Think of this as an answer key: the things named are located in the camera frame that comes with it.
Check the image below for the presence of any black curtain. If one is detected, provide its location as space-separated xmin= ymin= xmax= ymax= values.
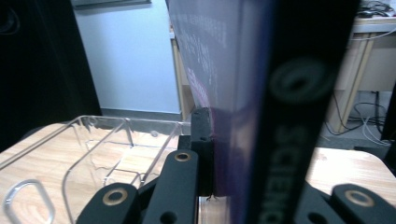
xmin=0 ymin=0 xmax=103 ymax=154

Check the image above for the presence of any white cable under desk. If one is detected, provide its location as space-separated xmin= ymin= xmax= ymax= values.
xmin=360 ymin=115 xmax=392 ymax=147

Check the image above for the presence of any clear acrylic organizer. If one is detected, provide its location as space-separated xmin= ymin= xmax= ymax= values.
xmin=0 ymin=114 xmax=191 ymax=224

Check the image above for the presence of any white panel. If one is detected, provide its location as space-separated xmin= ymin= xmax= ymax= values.
xmin=72 ymin=0 xmax=184 ymax=115

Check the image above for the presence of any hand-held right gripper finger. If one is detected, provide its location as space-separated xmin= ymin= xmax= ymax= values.
xmin=190 ymin=106 xmax=217 ymax=198

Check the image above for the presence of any purple magazine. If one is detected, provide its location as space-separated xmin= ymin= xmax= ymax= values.
xmin=165 ymin=0 xmax=362 ymax=224

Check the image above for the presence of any black cable under desk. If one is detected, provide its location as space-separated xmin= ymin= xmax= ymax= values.
xmin=323 ymin=89 xmax=390 ymax=138

